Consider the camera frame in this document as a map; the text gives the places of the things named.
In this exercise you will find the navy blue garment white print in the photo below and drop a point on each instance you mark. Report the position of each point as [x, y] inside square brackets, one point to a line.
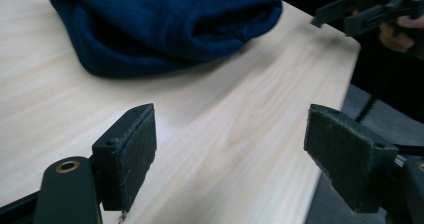
[160, 27]

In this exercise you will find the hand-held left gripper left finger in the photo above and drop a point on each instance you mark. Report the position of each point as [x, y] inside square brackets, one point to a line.
[128, 157]

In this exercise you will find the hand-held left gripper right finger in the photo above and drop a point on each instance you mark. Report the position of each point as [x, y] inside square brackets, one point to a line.
[343, 157]

